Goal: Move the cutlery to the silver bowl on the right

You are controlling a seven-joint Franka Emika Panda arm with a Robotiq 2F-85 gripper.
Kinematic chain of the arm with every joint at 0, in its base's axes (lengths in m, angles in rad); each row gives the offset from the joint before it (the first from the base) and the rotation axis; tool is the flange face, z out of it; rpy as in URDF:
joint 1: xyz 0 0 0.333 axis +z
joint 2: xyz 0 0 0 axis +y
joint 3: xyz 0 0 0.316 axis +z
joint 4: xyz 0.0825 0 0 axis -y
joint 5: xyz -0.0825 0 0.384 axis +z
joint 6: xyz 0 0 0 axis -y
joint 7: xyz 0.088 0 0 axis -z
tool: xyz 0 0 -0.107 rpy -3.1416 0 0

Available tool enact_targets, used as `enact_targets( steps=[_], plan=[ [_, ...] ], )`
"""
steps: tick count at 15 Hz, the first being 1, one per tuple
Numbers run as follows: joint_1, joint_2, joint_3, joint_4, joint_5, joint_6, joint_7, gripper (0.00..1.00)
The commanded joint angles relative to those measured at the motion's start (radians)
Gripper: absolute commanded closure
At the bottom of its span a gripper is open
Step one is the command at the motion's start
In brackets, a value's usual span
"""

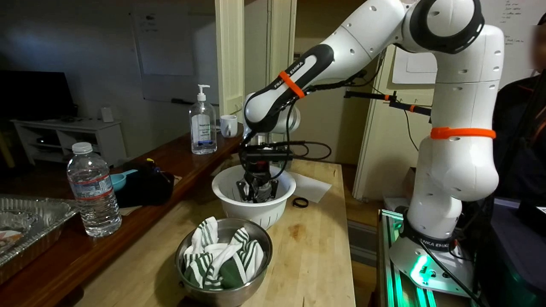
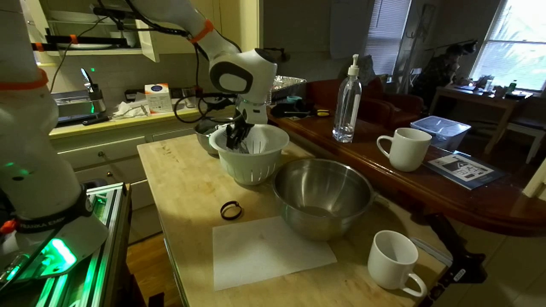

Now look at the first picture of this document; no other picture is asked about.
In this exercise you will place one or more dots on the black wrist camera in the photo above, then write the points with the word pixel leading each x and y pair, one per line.
pixel 264 151

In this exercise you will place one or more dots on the black bar with orange marks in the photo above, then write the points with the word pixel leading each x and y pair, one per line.
pixel 392 103

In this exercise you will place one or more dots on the silver bowl holding cloth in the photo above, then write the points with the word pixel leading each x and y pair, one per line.
pixel 227 297

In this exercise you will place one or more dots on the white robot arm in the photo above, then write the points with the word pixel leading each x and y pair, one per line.
pixel 453 164

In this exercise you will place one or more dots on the black television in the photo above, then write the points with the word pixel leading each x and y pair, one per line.
pixel 34 96

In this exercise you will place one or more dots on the white wall board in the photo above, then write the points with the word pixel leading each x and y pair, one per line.
pixel 511 28

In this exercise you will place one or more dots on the aluminium foil tray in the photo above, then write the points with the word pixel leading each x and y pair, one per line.
pixel 34 227

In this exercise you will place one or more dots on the clear plastic water bottle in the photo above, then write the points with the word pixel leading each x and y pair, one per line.
pixel 93 193

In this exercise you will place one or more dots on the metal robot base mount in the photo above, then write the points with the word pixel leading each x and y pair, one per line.
pixel 419 267

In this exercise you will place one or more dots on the teal plastic scoop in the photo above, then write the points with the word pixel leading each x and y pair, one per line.
pixel 119 178

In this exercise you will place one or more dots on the person in dark jacket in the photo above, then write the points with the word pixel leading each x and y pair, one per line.
pixel 517 171

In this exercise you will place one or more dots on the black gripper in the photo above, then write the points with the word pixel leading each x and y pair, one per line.
pixel 261 169

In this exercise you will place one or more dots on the white television stand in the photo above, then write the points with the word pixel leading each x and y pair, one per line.
pixel 68 139

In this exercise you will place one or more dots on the black bag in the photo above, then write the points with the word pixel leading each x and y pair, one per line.
pixel 145 185

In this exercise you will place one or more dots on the green white striped cloth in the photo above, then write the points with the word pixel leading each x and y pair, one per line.
pixel 221 262

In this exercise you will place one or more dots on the clear pump dispenser bottle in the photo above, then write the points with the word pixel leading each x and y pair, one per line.
pixel 203 128

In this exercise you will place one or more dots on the dark wooden counter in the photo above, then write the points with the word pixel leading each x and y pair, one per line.
pixel 51 275

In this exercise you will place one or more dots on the white flat sheet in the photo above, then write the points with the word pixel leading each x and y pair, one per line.
pixel 312 186

